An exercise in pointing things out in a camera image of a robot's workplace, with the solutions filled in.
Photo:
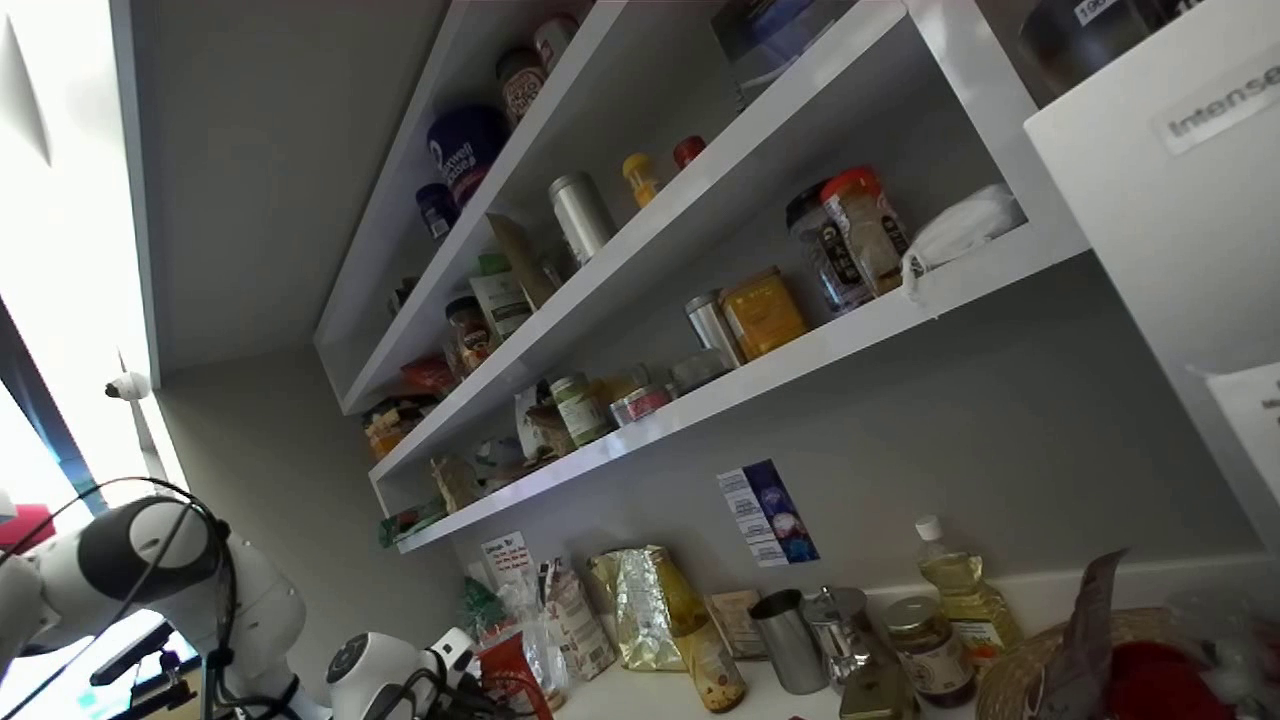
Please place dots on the orange snack packet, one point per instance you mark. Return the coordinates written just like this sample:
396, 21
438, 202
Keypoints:
508, 677

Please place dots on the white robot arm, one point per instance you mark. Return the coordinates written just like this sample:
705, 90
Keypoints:
231, 607

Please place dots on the yellow box on shelf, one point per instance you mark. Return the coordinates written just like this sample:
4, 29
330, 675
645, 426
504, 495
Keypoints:
760, 314

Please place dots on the silver can middle shelf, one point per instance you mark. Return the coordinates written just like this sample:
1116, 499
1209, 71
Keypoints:
581, 215

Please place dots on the blue canister top shelf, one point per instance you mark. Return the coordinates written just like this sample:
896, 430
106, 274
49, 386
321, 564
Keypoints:
466, 147

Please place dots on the white bowl on shelf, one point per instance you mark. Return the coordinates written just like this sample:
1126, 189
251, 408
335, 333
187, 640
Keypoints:
963, 230

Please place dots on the white green jar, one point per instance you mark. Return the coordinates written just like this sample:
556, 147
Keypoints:
576, 408

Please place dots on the gold foil bag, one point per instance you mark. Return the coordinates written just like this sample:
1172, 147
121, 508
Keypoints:
650, 607

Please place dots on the red lid spice jar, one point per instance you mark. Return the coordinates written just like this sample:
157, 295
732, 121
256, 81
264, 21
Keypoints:
868, 224

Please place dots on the steel cup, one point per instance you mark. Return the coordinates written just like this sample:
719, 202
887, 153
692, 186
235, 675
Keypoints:
788, 640

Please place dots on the brown lidded jar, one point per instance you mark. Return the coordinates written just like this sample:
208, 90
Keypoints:
929, 651

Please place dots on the yellow oil bottle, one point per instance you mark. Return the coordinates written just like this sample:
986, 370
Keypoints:
970, 602

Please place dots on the blue white wall card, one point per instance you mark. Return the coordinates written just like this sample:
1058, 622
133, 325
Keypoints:
765, 512

